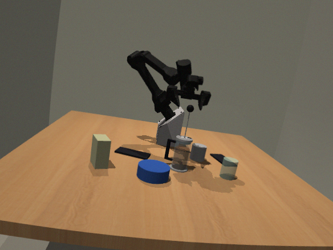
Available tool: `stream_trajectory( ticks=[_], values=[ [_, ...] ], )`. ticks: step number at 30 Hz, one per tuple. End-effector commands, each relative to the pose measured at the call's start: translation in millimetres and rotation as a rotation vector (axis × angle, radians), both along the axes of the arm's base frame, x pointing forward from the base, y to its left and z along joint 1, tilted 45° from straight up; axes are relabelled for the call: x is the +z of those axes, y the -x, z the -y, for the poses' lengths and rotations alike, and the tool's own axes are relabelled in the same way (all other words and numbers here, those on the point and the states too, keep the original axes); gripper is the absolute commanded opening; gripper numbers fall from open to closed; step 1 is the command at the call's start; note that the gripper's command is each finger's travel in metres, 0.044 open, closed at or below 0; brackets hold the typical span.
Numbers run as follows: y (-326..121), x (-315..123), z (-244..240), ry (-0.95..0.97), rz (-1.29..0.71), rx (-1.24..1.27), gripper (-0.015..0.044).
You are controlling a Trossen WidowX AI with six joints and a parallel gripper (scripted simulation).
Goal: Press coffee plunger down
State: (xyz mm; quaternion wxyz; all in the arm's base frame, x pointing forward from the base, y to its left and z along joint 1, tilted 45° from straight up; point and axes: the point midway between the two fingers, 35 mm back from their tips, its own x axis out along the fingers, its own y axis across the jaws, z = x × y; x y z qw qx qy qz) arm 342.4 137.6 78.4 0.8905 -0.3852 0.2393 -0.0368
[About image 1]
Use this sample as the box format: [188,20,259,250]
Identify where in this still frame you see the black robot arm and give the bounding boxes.
[127,51,203,121]

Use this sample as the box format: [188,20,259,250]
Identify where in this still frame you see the glass french press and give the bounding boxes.
[164,105,194,172]

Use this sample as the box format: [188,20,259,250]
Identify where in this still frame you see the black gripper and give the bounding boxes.
[165,80,211,110]

